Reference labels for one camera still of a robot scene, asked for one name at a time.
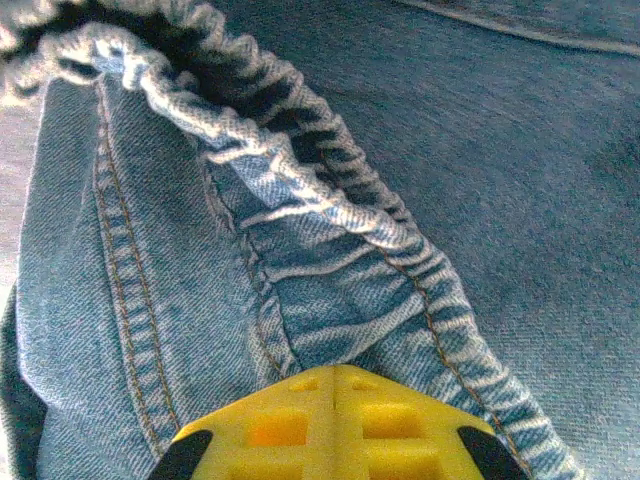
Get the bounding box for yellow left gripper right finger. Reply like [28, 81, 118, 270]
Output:
[333, 364, 532, 480]

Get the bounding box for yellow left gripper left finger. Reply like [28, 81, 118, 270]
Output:
[149, 364, 336, 480]

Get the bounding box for blue denim trousers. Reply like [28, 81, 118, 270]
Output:
[0, 0, 640, 480]

